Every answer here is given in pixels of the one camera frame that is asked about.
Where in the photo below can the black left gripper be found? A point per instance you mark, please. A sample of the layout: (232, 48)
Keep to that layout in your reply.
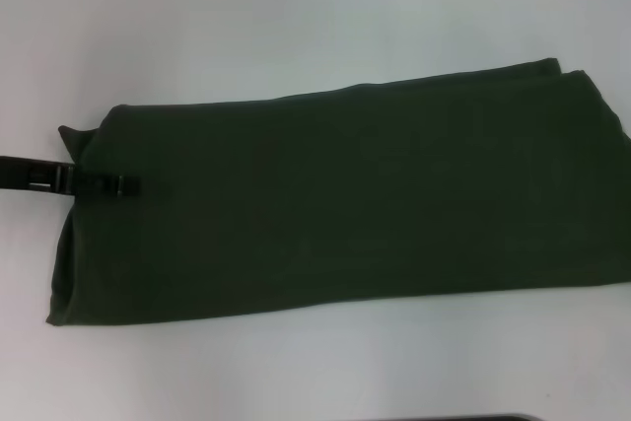
(27, 173)

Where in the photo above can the dark green FREE t-shirt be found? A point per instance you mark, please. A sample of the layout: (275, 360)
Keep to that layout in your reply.
(345, 194)

